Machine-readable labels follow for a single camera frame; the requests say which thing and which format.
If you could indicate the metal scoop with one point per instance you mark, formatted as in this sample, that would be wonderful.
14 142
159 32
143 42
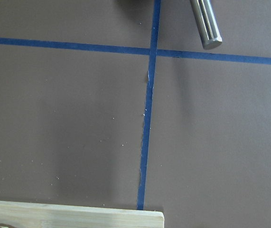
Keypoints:
206 24

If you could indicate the wooden cutting board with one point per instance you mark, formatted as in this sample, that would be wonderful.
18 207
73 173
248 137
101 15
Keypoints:
36 215

